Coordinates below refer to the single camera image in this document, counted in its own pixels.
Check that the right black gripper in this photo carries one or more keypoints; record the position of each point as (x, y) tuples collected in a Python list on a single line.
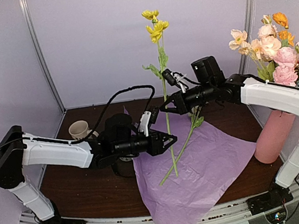
[(183, 107)]

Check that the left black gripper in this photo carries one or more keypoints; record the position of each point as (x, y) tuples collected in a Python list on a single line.
[(156, 147)]

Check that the white flower stem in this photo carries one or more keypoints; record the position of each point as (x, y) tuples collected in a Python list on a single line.
[(196, 121)]

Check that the purple tissue paper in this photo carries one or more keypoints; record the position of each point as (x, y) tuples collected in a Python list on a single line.
[(211, 162)]

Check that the peach poppy flower stem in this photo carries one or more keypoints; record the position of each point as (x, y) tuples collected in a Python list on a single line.
[(252, 49)]

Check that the peach pink rose stem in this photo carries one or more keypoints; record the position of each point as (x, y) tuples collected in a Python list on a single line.
[(269, 44)]

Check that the orange flower stem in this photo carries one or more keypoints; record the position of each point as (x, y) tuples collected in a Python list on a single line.
[(284, 34)]

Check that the pink carnation flower stem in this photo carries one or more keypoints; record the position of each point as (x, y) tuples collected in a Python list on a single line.
[(287, 66)]

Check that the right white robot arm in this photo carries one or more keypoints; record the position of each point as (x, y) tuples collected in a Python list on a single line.
[(248, 90)]

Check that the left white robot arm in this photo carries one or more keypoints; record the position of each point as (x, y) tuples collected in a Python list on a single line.
[(18, 149)]

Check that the pink cylindrical vase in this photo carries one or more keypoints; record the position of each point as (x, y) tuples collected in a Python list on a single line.
[(273, 136)]

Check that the white mug yellow inside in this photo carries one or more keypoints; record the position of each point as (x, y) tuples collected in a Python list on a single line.
[(125, 159)]

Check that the white mug floral print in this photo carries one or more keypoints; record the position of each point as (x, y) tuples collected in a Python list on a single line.
[(80, 130)]

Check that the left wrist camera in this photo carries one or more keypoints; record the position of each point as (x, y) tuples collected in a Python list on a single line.
[(148, 117)]

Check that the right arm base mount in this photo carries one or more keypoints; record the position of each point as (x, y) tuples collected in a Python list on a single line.
[(273, 205)]

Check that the left aluminium frame post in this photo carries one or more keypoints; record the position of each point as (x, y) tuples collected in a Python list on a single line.
[(40, 56)]

